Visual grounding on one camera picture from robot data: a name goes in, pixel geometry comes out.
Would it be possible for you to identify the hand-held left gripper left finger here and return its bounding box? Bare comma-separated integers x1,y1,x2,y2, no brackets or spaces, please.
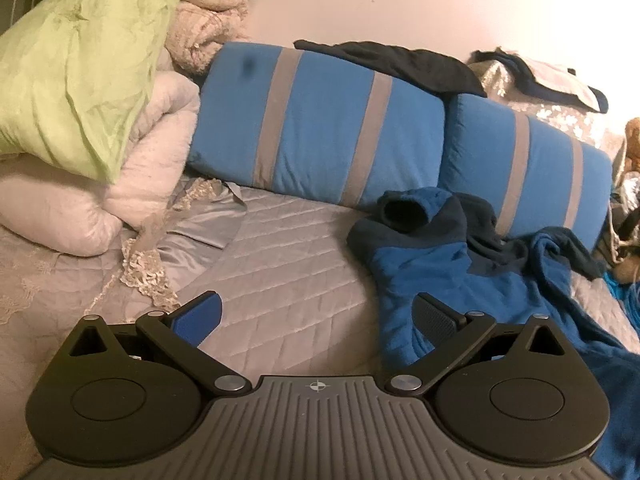
67,291,253,401

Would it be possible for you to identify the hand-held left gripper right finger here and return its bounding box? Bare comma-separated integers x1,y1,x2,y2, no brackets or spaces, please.
385,294,573,397

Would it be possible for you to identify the blue fleece jacket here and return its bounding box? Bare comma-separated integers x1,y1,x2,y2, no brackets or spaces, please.
347,187,640,480

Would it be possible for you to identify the lace trimmed satin cloth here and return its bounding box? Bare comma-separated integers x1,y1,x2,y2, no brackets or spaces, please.
82,177,251,311

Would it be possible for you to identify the grey quilted bedspread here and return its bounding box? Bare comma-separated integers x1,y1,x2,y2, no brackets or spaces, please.
0,175,640,480

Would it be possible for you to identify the white fluffy duvet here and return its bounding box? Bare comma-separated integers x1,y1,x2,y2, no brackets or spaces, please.
0,71,201,257

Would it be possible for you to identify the blue grey-striped pillow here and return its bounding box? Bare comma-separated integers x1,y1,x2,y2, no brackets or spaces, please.
187,41,447,211
437,92,613,253

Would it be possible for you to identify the turquoise cloth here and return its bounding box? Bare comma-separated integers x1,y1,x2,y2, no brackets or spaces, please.
602,270,640,331

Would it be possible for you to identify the brown fuzzy cushion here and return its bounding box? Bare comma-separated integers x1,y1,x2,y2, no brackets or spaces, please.
614,255,640,283

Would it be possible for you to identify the silver sequin cloth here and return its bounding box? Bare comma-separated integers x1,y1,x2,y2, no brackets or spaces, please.
467,57,628,171

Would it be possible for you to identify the black garment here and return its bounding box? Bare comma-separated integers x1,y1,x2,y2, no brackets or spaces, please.
294,40,488,100

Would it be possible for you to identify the brown plush toy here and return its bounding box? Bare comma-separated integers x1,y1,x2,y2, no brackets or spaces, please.
625,117,640,173

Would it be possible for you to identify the navy and white garment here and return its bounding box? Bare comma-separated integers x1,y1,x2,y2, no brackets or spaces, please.
472,47,610,113

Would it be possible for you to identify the light green pillow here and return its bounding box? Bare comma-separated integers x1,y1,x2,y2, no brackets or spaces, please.
0,0,211,183

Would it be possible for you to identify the beige knit blanket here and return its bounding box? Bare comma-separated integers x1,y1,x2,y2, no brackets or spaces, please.
157,0,251,78

